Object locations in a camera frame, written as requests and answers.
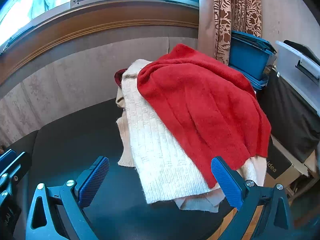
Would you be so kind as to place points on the red knit sweater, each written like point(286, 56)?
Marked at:
point(210, 108)

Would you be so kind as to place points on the clear plastic storage box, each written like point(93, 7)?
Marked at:
point(299, 66)

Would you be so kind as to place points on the cream knit sweater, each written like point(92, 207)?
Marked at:
point(165, 171)

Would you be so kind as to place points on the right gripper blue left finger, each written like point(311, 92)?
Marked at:
point(44, 222)

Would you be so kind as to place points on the brown patterned right curtain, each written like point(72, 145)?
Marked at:
point(217, 20)

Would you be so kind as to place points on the blue plastic storage bin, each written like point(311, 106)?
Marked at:
point(251, 56)

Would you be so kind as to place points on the window with frame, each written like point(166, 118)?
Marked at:
point(75, 0)

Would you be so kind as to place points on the cardboard box with label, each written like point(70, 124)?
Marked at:
point(283, 168)

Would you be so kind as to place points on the black cloth over box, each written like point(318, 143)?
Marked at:
point(294, 122)

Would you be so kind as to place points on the beige folded garment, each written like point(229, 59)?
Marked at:
point(204, 202)

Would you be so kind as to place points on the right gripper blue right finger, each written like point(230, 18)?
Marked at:
point(275, 221)

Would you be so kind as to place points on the dark red garment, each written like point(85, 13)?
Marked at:
point(118, 76)

